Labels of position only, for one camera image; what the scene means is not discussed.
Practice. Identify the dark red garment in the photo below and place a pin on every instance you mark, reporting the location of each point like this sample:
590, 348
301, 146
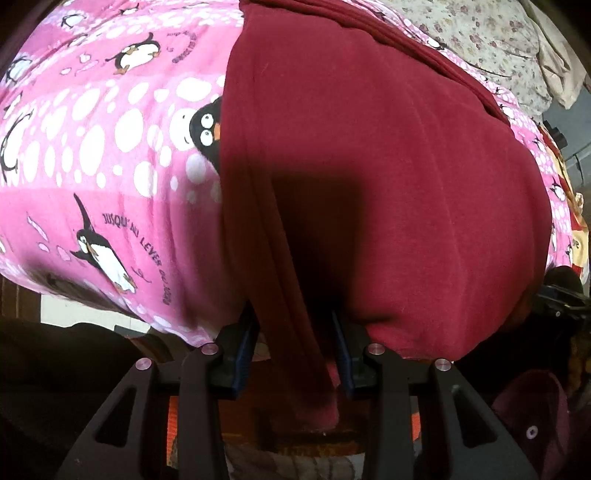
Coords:
369, 161

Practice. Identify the floral bedsheet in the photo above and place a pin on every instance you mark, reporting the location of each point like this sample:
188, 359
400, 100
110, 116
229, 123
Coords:
471, 41

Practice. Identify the maroon buttoned garment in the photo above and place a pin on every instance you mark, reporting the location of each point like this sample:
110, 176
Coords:
531, 415

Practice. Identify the yellow and red blanket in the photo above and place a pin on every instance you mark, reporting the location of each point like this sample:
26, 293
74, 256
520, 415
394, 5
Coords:
579, 230

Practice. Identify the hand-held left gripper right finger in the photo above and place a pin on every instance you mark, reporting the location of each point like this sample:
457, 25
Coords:
344, 367

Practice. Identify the pink penguin print blanket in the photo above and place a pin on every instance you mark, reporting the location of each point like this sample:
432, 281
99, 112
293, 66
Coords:
92, 115

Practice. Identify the black rack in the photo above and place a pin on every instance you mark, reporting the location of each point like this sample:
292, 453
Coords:
555, 134

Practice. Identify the beige cloth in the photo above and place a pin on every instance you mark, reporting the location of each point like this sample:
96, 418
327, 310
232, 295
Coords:
563, 69

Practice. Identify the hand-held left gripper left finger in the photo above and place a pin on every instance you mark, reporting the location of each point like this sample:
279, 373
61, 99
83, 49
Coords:
242, 357

